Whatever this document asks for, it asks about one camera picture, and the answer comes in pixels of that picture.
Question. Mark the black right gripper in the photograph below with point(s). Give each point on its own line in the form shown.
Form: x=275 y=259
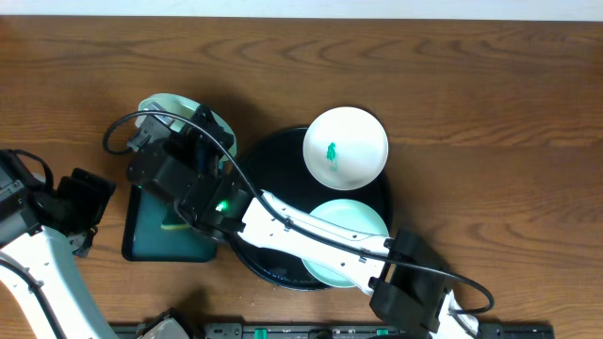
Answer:
x=203 y=137

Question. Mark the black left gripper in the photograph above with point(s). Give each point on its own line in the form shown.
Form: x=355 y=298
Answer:
x=92 y=202

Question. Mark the mint green plate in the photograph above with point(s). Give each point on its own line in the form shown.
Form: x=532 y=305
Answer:
x=349 y=214
x=184 y=107

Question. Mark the yellow green sponge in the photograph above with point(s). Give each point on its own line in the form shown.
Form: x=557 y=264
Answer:
x=173 y=222

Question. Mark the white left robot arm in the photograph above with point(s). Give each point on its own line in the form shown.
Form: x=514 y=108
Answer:
x=40 y=272

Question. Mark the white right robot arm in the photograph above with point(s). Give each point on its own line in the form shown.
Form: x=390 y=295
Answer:
x=405 y=278

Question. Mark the dark teal rectangular tray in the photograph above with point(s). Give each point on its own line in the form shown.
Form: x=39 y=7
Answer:
x=146 y=239

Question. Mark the round black tray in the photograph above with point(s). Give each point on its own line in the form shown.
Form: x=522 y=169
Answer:
x=276 y=164

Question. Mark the white plate with green stain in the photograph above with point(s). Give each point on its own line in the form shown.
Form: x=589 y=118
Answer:
x=345 y=148

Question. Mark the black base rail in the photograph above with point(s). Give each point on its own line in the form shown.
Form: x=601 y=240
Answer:
x=239 y=331

